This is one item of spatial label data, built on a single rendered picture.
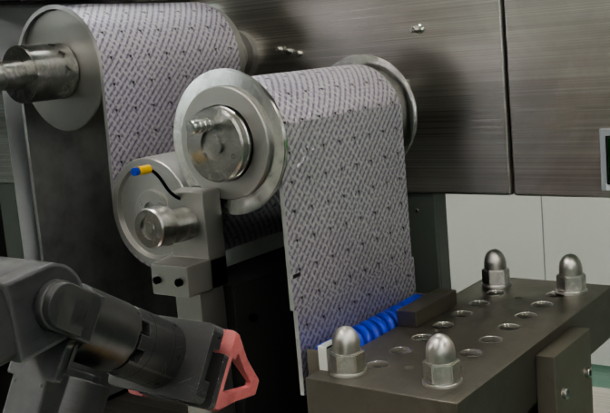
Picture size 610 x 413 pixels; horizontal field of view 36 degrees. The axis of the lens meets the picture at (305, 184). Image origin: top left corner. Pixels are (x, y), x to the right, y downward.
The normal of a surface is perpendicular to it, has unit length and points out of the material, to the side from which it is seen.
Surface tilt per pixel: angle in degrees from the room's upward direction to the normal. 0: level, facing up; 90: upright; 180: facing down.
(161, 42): 71
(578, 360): 90
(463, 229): 90
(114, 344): 108
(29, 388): 62
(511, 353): 0
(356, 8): 90
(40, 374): 58
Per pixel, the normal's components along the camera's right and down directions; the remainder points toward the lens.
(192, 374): -0.54, -0.40
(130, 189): -0.58, 0.17
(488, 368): -0.08, -0.99
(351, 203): 0.80, 0.02
